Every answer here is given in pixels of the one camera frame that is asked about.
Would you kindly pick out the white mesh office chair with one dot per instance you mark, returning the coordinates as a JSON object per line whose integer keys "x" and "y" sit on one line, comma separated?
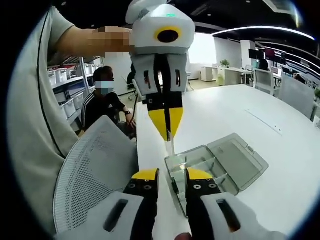
{"x": 95, "y": 162}

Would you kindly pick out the dark wall display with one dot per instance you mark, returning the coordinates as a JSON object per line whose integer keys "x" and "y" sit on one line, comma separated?
{"x": 270, "y": 53}

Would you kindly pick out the white storage shelf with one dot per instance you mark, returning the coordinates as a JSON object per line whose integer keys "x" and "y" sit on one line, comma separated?
{"x": 67, "y": 87}

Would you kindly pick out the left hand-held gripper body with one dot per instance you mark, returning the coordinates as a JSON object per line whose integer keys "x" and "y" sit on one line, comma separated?
{"x": 145, "y": 30}

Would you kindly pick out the potted green plant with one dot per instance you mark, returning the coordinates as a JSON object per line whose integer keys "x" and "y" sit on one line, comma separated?
{"x": 225, "y": 63}

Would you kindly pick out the grey partition panel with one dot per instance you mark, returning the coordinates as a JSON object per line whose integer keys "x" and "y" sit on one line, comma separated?
{"x": 297, "y": 96}

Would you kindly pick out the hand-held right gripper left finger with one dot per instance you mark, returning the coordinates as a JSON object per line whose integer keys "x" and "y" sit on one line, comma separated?
{"x": 142, "y": 210}

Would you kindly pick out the person's right hand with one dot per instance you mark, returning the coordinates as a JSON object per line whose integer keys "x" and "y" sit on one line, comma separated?
{"x": 183, "y": 237}

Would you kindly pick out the grey transparent guide fixture box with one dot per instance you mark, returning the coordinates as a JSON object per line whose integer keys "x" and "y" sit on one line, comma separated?
{"x": 237, "y": 162}

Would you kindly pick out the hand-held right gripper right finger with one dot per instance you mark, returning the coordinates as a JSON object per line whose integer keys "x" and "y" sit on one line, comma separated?
{"x": 200, "y": 215}

